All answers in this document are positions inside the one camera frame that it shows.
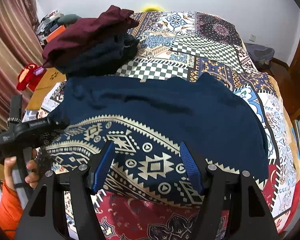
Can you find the tan fleece blanket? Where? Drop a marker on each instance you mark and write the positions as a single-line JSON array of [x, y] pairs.
[[291, 136]]

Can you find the grey backpack on floor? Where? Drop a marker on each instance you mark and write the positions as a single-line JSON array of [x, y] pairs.
[[260, 55]]

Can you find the person's left hand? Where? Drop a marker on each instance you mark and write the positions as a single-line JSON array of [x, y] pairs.
[[32, 178]]

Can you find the patchwork patterned bedspread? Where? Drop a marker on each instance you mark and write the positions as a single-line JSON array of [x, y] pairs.
[[71, 204]]

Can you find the striped red beige curtain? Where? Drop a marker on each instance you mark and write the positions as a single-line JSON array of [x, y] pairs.
[[19, 46]]

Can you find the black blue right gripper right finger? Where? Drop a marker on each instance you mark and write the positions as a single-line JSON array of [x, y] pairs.
[[249, 214]]

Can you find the yellow pillow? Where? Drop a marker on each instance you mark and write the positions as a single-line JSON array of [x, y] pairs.
[[152, 7]]

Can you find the cluttered items pile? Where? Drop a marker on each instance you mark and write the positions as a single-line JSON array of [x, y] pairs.
[[51, 22]]

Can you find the orange jacket sleeve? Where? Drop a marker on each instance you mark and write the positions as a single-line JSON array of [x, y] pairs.
[[10, 211]]

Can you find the maroon folded garment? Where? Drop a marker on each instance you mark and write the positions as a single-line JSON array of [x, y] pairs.
[[86, 33]]

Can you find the tan wooden nightstand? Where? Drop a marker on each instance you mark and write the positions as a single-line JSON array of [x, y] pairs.
[[48, 81]]

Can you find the dark teal folded garment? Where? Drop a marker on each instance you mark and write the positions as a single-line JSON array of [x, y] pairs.
[[103, 59]]

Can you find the navy patterned hooded garment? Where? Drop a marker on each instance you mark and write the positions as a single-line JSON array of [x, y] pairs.
[[148, 122]]

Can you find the red plush toy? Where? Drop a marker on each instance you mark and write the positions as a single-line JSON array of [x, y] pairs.
[[30, 77]]

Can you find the white wall socket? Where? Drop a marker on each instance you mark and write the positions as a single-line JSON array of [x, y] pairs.
[[252, 38]]

